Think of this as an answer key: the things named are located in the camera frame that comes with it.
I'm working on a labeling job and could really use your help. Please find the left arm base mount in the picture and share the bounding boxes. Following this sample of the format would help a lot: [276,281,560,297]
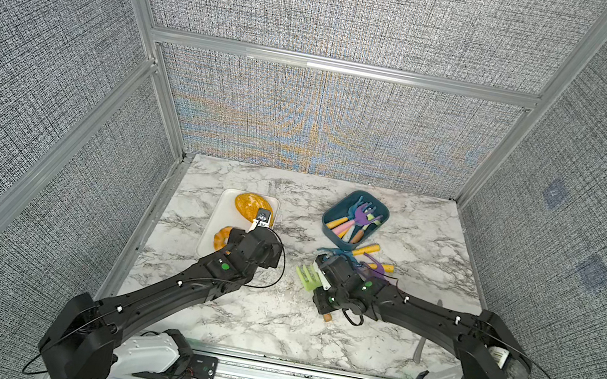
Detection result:
[131,329,220,379]

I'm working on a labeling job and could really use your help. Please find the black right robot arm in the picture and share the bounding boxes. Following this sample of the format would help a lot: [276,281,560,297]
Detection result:
[312,254,533,379]

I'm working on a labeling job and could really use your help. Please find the sesame oval bread roll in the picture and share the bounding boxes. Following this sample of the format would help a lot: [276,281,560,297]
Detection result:
[234,192,274,222]

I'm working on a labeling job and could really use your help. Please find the white rectangular tray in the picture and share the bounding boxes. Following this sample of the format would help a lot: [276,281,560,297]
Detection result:
[196,189,279,257]

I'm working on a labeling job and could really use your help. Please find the teal plastic storage box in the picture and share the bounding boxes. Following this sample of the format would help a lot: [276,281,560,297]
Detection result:
[321,190,390,251]

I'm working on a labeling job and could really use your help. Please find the glazed ring bread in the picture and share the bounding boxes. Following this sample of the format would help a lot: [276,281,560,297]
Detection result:
[212,226,233,251]

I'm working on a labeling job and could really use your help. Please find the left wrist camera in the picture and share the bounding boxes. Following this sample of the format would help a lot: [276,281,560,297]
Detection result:
[249,208,273,232]

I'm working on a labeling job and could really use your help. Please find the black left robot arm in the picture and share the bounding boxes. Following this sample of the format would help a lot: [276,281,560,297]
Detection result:
[38,227,286,379]

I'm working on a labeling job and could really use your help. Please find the grey hose on table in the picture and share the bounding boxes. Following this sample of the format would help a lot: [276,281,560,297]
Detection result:
[411,297,444,367]

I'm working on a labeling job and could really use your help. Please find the light blue fork white handle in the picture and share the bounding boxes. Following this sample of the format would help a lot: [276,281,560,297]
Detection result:
[340,225,359,243]

